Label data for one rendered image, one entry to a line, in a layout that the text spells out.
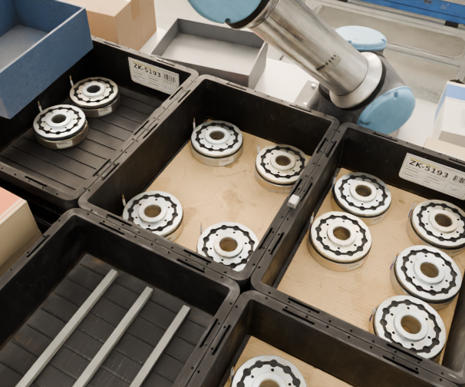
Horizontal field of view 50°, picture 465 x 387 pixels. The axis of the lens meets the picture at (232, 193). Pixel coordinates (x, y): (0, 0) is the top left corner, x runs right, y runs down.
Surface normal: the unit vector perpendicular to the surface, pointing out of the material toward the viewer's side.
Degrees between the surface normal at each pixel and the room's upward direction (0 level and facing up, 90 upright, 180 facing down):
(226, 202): 0
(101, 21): 90
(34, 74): 91
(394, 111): 93
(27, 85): 91
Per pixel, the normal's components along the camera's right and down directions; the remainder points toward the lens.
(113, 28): -0.34, 0.70
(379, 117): 0.29, 0.76
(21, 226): 0.87, 0.39
